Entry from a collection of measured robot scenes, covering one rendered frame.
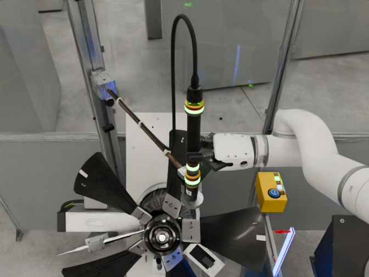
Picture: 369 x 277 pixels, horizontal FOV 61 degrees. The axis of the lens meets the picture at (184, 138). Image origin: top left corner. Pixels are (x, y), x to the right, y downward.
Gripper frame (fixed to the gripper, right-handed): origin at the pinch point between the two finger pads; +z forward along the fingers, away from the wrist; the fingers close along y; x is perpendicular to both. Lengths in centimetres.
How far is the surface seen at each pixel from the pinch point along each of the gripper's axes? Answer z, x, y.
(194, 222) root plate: -1.1, -37.8, 3.1
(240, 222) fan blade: -17.6, -38.2, 3.4
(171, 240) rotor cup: 6.5, -34.8, -5.7
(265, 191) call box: -33, -49, 26
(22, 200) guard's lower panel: 112, -116, 71
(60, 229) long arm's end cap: 49, -47, 6
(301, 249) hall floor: -84, -156, 57
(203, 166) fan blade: -4.0, -17.4, 10.6
